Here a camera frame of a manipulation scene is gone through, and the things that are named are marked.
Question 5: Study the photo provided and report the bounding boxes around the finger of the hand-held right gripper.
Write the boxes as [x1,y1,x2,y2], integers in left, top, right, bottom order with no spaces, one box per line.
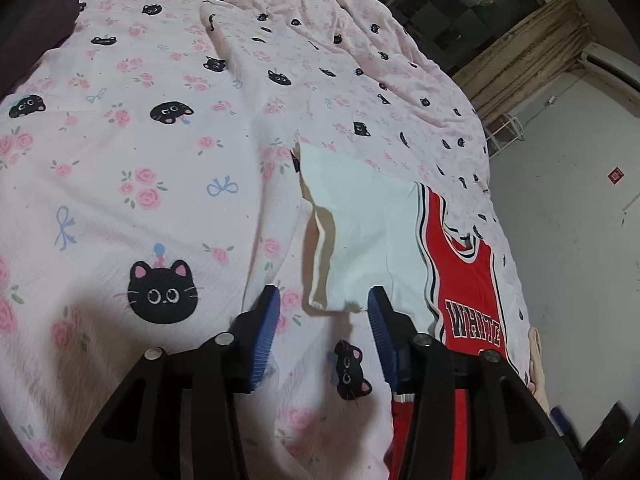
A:
[549,406,572,437]

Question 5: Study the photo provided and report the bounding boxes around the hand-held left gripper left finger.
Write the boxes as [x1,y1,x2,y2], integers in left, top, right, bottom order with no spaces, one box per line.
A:
[60,285,281,480]

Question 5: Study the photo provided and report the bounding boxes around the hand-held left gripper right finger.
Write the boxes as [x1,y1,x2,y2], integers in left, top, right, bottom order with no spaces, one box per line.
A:
[366,285,583,480]

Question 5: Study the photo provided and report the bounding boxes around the red and white jersey shirt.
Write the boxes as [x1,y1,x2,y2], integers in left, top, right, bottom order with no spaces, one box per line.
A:
[292,141,508,367]

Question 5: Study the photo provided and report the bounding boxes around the peach cloth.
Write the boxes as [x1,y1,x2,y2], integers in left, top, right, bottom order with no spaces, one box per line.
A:
[522,327,549,406]

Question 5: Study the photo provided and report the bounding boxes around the pink cat print blanket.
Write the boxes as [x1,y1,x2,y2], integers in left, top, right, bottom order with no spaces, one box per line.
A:
[0,0,538,480]

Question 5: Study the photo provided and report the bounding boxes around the tan curtain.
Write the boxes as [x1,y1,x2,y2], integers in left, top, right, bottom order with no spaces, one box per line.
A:
[320,0,593,128]

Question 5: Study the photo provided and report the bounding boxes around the dark window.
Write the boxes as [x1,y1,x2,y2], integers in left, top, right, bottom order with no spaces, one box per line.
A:
[372,0,546,76]

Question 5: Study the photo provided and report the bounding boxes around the white air conditioner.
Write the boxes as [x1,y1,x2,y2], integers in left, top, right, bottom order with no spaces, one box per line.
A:
[580,42,640,88]

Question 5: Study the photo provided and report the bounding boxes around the dark purple cloth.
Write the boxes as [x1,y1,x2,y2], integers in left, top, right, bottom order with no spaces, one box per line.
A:
[0,0,83,98]

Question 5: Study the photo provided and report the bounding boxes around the white wire rack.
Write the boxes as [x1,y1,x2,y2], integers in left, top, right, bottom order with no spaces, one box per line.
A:
[487,114,526,153]

